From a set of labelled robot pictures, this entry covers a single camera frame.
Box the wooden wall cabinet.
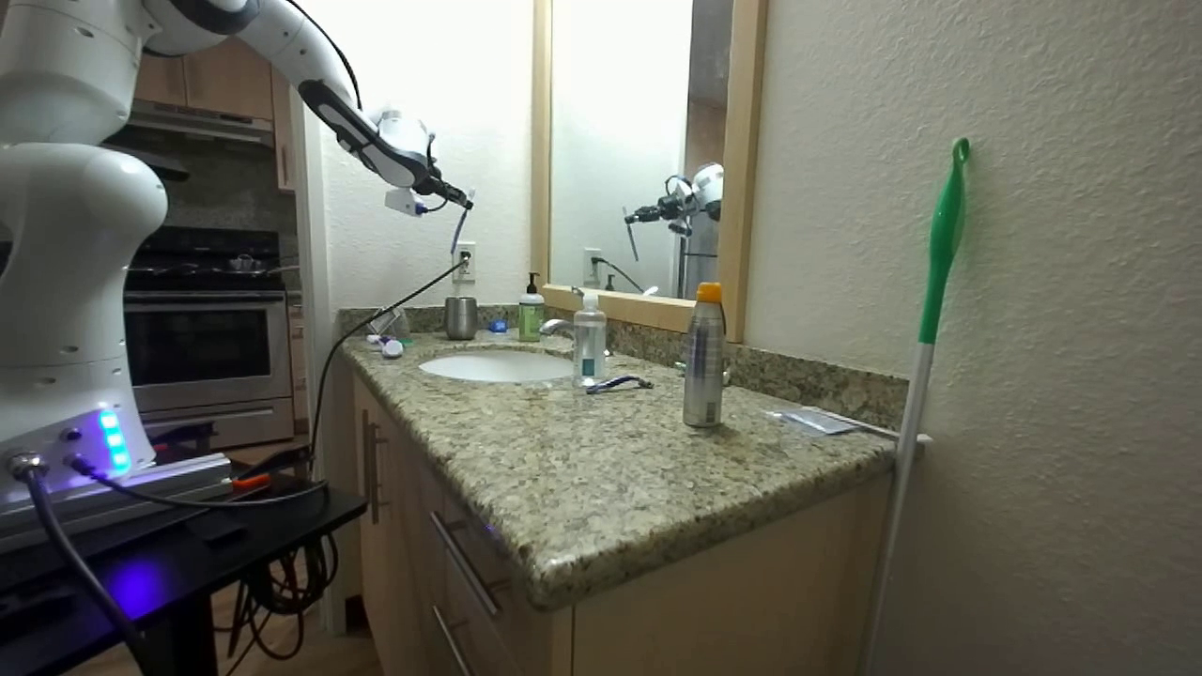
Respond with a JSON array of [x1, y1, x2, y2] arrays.
[[127, 38, 299, 195]]

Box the green handled broom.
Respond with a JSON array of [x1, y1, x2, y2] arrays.
[[860, 131, 981, 676]]

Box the black robot cart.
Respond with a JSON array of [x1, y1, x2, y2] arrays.
[[0, 476, 370, 676]]

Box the metal door handle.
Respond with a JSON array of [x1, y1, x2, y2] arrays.
[[355, 404, 383, 530]]

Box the wooden cabinet door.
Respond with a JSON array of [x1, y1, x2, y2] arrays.
[[348, 370, 423, 669]]

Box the wooden framed mirror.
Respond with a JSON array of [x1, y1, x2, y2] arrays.
[[524, 0, 772, 346]]

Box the silver spray can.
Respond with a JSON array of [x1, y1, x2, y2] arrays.
[[679, 277, 732, 436]]

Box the orange handled clamp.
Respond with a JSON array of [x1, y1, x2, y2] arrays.
[[224, 466, 281, 496]]

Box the stainless steel cup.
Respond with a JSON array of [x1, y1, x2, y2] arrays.
[[440, 275, 483, 346]]

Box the clear plastic bottle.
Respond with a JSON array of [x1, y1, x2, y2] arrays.
[[567, 286, 611, 386]]

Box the green soap pump bottle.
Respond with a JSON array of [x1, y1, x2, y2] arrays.
[[513, 266, 550, 346]]

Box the metal drawer handle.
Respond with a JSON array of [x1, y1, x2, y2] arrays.
[[423, 501, 507, 625], [429, 599, 479, 676]]

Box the tangled black cables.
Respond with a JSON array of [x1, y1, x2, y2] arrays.
[[221, 530, 345, 669]]

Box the white oval sink basin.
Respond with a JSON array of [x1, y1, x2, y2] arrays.
[[413, 346, 581, 390]]

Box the stainless steel oven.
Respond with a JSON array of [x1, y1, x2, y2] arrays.
[[116, 221, 308, 459]]

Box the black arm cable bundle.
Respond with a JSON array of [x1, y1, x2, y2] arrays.
[[6, 451, 323, 659]]

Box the wooden vanity cabinet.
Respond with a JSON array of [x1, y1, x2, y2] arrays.
[[348, 369, 899, 676]]

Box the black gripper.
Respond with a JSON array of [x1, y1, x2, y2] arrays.
[[378, 116, 477, 219]]

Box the thick black camera cable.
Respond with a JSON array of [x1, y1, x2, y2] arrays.
[[299, 251, 474, 480]]

